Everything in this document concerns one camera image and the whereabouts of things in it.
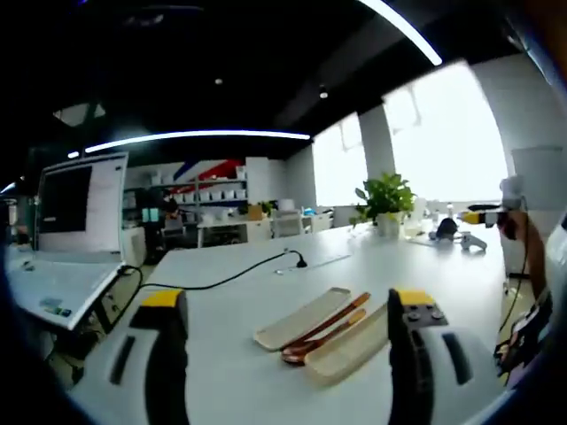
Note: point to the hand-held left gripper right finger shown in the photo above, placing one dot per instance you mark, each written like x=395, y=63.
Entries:
x=425, y=354

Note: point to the beige cutlery case lid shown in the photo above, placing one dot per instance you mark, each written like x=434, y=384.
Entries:
x=301, y=319

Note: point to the ceiling light strip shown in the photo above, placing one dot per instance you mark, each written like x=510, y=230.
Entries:
x=199, y=135
x=407, y=31

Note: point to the person's black printed shirt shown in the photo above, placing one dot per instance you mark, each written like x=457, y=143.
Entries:
x=527, y=332

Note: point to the black round object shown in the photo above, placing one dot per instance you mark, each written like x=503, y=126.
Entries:
x=447, y=228

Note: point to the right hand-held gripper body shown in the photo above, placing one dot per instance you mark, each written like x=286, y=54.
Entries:
x=511, y=195

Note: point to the potted green plant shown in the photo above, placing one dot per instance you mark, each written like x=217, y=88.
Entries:
x=387, y=197

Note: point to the black laptop stand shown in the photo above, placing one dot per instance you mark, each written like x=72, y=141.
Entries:
x=106, y=312

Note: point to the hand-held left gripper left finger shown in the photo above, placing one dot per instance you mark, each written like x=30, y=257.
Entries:
x=168, y=354

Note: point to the beige cutlery case base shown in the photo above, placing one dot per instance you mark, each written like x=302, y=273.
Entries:
x=345, y=358

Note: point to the storage shelf with white bins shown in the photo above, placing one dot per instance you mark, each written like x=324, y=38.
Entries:
x=208, y=195

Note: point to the brown wooden spoon utensil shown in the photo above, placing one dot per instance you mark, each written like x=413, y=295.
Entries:
x=336, y=329

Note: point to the white open laptop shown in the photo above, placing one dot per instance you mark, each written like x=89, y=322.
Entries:
x=66, y=274

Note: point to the white gadget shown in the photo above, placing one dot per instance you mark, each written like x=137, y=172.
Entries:
x=474, y=242

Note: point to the white office chair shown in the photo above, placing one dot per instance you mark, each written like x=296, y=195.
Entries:
x=287, y=225

